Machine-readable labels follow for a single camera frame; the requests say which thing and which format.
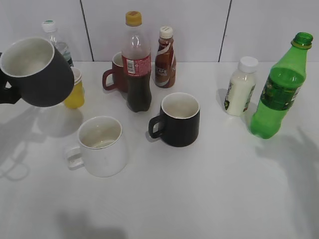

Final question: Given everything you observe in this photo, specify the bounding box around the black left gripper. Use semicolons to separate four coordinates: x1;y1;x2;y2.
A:
0;70;21;104

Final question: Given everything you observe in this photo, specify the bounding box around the white milk bottle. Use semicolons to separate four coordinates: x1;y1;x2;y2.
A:
224;56;259;116

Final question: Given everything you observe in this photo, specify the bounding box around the black ceramic mug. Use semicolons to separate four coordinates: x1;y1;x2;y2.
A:
148;92;200;147

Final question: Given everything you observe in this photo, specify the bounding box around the gray ceramic mug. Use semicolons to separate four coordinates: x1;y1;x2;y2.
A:
0;37;74;107

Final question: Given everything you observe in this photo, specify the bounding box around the green sprite bottle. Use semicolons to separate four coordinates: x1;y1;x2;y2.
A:
249;32;313;139

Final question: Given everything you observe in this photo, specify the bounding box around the brown coffee drink bottle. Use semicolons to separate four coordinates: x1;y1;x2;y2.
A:
155;26;176;88

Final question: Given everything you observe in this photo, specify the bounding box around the clear water bottle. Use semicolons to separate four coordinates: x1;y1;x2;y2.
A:
41;20;74;67

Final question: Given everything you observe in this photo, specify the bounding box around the white ceramic mug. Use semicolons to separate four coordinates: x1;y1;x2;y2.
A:
64;116;129;177

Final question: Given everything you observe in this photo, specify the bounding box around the cola bottle yellow cap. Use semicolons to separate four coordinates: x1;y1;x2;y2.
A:
122;10;152;113

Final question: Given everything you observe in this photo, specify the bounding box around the yellow paper cup stack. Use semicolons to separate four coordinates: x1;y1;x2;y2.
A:
63;67;85;109

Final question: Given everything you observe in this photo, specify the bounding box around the red ceramic mug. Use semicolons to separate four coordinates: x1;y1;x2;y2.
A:
102;52;128;93

